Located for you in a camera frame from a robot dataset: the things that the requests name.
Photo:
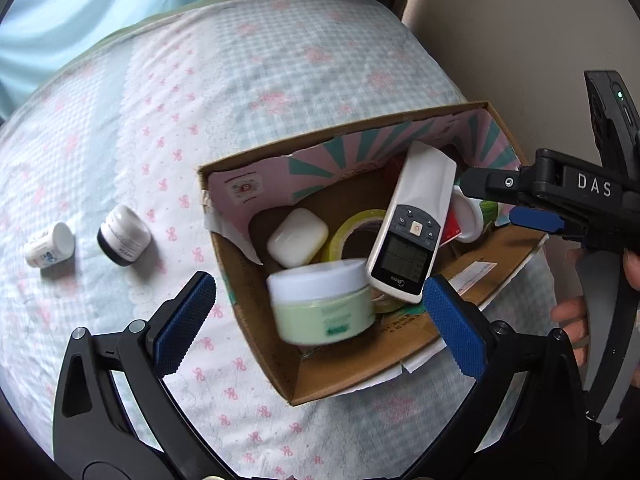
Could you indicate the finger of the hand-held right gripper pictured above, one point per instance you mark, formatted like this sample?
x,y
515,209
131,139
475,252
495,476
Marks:
x,y
490,182
535,220

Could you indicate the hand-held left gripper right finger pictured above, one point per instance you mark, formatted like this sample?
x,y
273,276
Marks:
x,y
455,330

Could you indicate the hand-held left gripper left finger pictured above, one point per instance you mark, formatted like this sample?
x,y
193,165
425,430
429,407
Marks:
x,y
182,330

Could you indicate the dark green jar white lid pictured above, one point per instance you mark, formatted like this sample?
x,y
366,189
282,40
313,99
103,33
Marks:
x,y
467,215

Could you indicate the pink carton box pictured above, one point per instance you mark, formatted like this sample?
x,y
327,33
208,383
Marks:
x,y
450,227

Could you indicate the white remote control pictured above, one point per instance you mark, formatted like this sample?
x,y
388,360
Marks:
x,y
405,260

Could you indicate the patterned cardboard box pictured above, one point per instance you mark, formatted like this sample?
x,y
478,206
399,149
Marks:
x,y
350,360

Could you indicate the light green jar white lid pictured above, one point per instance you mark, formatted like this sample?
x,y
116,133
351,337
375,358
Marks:
x,y
320,310

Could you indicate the yellow tape roll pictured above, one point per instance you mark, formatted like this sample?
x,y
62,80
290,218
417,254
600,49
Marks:
x,y
350,225

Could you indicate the white earbuds case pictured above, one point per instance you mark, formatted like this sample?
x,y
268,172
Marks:
x,y
297,237

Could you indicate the person's right hand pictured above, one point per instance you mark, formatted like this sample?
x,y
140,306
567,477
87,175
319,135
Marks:
x,y
570,320

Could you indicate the dark jar silver lid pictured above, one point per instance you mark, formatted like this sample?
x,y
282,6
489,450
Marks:
x,y
125,237

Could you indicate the small white bottle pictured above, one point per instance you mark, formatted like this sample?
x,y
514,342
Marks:
x,y
47,247

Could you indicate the blue hanging cloth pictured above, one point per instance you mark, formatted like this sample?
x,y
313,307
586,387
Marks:
x,y
75,10

